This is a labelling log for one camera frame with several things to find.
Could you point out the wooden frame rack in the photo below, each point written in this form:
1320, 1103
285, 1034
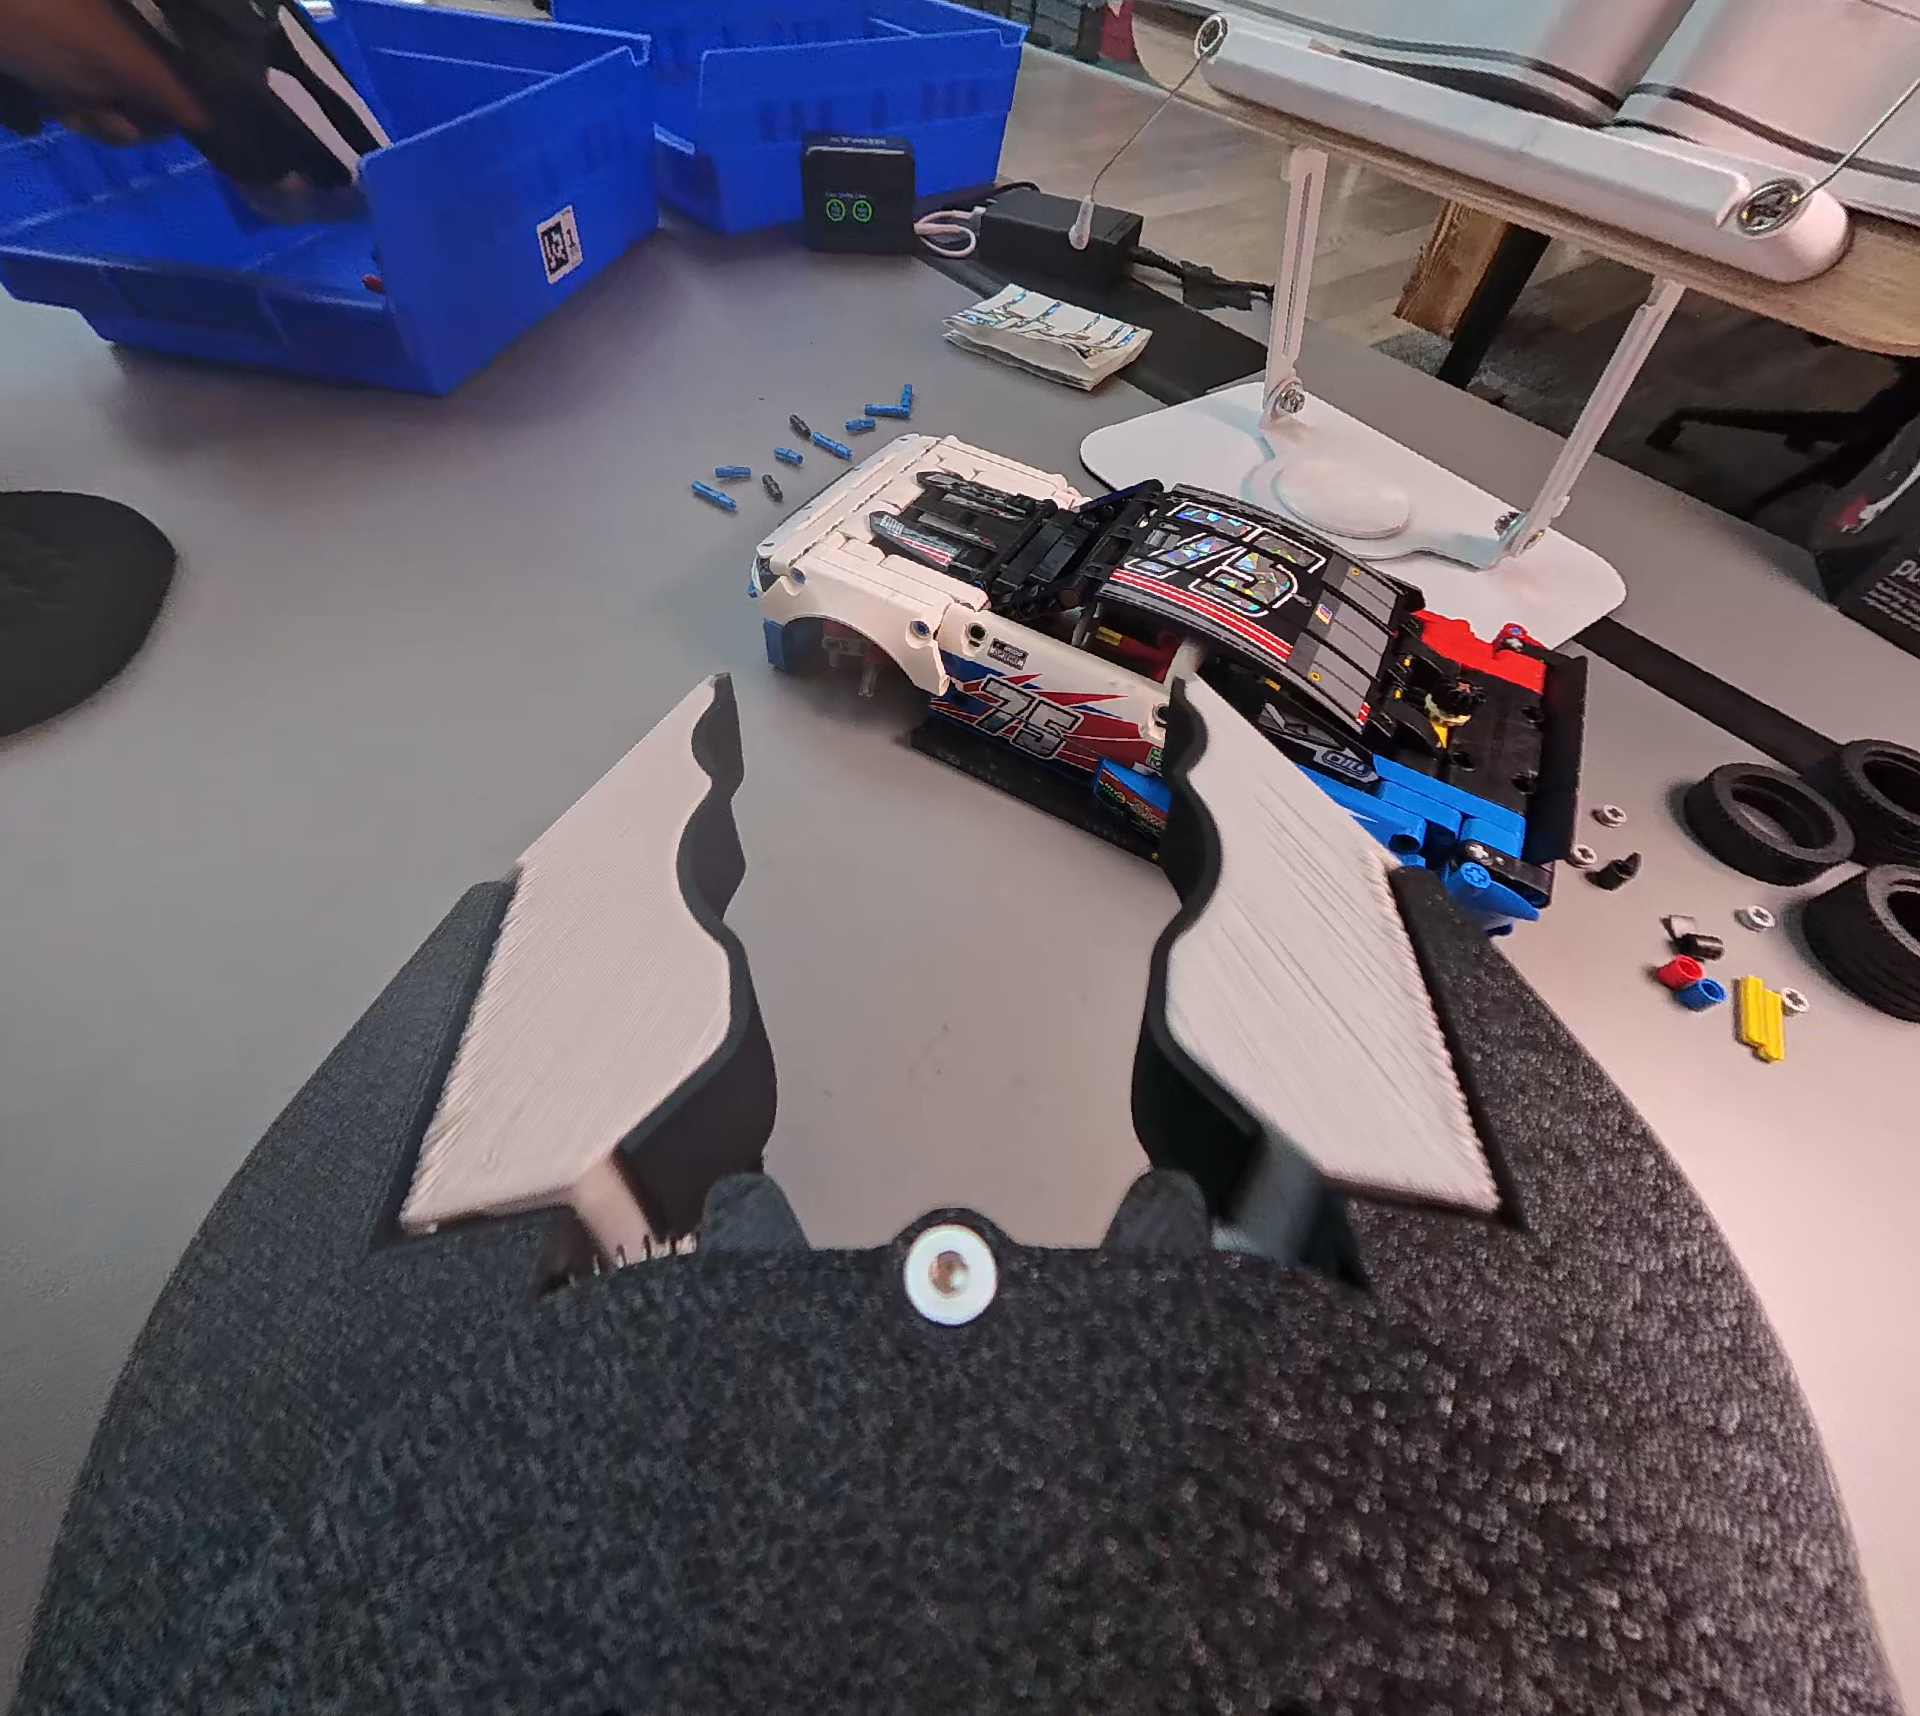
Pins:
1479, 260

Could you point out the black cardboard box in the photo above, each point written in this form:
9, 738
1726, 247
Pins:
1874, 546

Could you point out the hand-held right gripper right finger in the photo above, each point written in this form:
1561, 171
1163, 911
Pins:
1320, 996

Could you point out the person's left hand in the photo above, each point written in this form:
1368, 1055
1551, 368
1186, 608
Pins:
74, 6

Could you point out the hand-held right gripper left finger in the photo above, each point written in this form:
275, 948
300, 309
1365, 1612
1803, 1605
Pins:
584, 996

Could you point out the toy brick race car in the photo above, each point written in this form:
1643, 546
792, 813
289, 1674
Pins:
900, 591

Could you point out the black power adapter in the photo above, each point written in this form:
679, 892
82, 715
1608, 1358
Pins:
1059, 235

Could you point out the black device green round displays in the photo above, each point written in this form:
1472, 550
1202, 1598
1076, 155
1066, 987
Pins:
854, 198

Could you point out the blue plastic bin square label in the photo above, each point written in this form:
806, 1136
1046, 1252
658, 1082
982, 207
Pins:
480, 186

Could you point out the black elbow cushion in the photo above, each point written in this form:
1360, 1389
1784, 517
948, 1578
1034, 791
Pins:
74, 606

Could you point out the small blue brick bush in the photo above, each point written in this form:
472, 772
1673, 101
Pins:
1702, 993

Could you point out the small black brick pin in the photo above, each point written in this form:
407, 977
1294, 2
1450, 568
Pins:
1617, 869

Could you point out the small black brick connector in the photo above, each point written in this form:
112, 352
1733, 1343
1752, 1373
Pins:
1690, 938

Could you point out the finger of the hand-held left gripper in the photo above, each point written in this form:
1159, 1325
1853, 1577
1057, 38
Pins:
330, 97

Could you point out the black rubber toy tyre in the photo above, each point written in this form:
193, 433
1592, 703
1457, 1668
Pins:
1762, 825
1882, 794
1869, 945

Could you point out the white metal book stand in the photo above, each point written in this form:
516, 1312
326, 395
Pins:
1201, 426

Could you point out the scattered small blue black pins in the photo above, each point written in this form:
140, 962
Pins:
830, 444

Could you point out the folded sticker sheets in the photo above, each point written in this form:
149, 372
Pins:
1050, 338

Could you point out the small yellow brick piece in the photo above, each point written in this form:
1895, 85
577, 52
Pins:
1758, 1014

